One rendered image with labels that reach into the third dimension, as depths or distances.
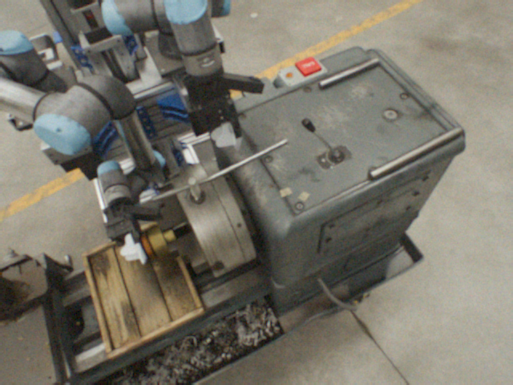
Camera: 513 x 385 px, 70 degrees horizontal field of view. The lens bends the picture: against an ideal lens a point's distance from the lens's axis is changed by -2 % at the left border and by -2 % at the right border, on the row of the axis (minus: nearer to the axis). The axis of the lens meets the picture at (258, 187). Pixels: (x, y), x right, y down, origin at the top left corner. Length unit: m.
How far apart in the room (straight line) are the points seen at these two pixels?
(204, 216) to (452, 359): 1.59
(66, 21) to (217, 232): 0.92
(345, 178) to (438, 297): 1.42
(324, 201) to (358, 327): 1.29
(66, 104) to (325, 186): 0.63
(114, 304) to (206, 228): 0.48
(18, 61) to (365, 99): 1.01
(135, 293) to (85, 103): 0.61
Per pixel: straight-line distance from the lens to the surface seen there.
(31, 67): 1.37
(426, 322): 2.18
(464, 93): 3.14
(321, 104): 1.07
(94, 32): 1.42
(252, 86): 0.83
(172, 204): 1.03
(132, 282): 1.29
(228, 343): 1.46
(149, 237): 1.05
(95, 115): 0.97
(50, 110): 0.98
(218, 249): 0.94
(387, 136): 1.02
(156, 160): 1.32
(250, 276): 1.22
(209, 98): 0.81
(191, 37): 0.74
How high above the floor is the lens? 2.02
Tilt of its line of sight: 59 degrees down
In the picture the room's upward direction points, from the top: 7 degrees counter-clockwise
